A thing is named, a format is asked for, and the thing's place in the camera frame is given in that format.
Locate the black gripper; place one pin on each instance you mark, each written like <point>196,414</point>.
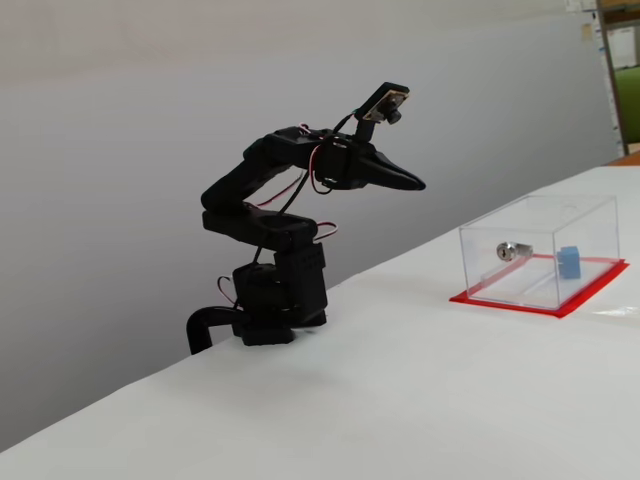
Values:
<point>376,166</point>

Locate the blue lego brick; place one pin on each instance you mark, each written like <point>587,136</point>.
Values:
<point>569,262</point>

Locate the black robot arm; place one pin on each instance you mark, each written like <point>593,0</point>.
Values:
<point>250,180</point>

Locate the transparent plastic box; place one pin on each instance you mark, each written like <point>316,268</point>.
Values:
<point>515,280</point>

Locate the silver lock cylinder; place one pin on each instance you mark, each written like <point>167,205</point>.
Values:
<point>505,251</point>

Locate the red square mat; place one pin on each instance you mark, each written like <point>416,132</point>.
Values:
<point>575,306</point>

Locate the brown wooden table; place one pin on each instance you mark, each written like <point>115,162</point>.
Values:
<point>630,157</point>

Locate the yellow sticky note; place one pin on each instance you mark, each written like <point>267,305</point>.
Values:
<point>585,31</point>

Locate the black table clamp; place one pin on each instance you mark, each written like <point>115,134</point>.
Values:
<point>197,325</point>

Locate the white paper sheet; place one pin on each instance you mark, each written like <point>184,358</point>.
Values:
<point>622,47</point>

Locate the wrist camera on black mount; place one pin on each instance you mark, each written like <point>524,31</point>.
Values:
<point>387,105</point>

